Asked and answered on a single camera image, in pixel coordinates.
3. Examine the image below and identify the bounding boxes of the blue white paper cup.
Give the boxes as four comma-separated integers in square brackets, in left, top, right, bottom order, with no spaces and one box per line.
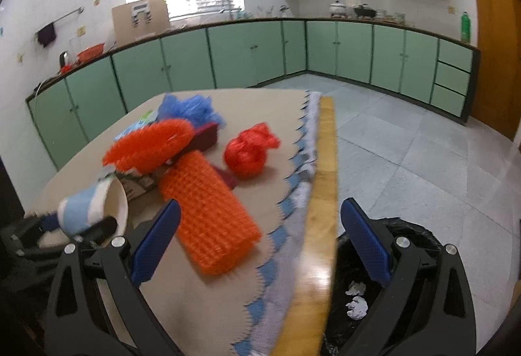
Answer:
[57,176,128,237]

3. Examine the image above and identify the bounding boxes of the white paper ball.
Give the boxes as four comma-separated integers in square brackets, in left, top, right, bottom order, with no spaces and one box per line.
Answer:
[346,295,368,321]

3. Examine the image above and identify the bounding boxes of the orange mesh tube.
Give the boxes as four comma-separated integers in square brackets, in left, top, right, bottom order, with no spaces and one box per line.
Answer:
[158,151,261,276]

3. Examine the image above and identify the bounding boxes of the orange foam net sleeve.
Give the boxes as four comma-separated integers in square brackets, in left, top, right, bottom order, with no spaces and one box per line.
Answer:
[102,119,195,174]

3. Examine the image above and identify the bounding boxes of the red plastic bag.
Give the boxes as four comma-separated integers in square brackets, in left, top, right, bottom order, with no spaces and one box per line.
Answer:
[223,122,281,179]

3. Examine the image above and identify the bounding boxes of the black trash bin with liner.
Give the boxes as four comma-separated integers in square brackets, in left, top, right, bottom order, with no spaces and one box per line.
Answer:
[320,218,442,355]

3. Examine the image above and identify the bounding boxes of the green lower kitchen cabinets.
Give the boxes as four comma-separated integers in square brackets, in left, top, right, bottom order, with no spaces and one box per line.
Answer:
[26,19,480,168]

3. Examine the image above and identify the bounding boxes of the crumpled white paper piece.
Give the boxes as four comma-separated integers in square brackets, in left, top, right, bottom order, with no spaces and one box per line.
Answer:
[345,281,366,296]

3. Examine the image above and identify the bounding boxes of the wooden table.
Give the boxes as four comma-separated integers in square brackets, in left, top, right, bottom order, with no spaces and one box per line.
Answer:
[271,97,338,355]

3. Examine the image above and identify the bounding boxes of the maroon scouring pad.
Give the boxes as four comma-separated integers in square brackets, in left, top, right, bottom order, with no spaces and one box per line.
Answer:
[181,122,218,154]

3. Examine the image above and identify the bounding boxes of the light blue snack wrapper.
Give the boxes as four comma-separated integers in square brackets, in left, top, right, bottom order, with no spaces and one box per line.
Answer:
[114,110,158,142]

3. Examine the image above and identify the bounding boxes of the blue mesh bath sponge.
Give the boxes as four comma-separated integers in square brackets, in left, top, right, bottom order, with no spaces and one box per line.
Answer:
[157,94,224,129]

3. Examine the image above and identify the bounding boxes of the beige tablecloth with blue trim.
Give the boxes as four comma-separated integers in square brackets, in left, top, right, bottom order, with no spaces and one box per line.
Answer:
[33,89,320,355]

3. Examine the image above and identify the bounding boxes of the electric kettle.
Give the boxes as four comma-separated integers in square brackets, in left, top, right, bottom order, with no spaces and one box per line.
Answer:
[59,51,71,72]

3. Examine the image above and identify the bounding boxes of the orange basin on counter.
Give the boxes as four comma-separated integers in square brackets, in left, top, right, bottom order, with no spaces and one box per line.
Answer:
[77,42,104,64]

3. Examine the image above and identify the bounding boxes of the wooden door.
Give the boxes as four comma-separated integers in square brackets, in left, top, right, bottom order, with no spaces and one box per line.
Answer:
[472,0,520,140]

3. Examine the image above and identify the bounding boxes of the cardboard box on counter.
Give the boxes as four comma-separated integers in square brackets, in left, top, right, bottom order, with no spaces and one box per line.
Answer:
[111,0,170,47]

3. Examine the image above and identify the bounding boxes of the black wok on stove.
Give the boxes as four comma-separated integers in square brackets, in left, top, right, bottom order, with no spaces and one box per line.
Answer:
[353,4,376,19]

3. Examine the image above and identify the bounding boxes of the white pot on stove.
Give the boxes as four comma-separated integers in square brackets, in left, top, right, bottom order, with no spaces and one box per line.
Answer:
[330,1,347,19]

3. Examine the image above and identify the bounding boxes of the green bottle on counter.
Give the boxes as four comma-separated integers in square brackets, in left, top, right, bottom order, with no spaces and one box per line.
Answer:
[460,11,472,44]

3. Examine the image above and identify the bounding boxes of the dark towel on rail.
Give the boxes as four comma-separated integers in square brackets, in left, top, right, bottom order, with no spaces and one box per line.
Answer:
[36,22,57,48]

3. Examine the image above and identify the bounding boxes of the wall towel rail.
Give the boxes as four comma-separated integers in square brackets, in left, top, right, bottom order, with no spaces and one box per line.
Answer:
[35,6,85,36]

